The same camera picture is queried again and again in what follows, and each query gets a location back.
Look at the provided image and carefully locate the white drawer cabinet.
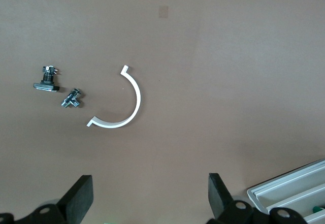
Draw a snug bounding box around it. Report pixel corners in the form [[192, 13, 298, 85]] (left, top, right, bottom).
[[246, 158, 325, 224]]

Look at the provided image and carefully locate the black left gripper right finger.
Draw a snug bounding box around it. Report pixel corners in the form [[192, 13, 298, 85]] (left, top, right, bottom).
[[205, 173, 265, 224]]

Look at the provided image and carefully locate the black push switch component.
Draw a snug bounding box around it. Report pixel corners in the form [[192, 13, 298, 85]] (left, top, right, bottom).
[[33, 66, 61, 93]]

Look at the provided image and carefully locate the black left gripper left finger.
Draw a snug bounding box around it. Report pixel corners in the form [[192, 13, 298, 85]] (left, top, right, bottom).
[[15, 175, 93, 224]]

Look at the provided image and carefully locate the white semicircular plastic bracket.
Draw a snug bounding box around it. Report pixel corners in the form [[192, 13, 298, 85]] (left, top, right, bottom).
[[86, 65, 142, 129]]

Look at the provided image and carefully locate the silver metal tee fitting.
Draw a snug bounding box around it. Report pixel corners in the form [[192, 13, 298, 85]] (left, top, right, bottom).
[[60, 88, 84, 109]]

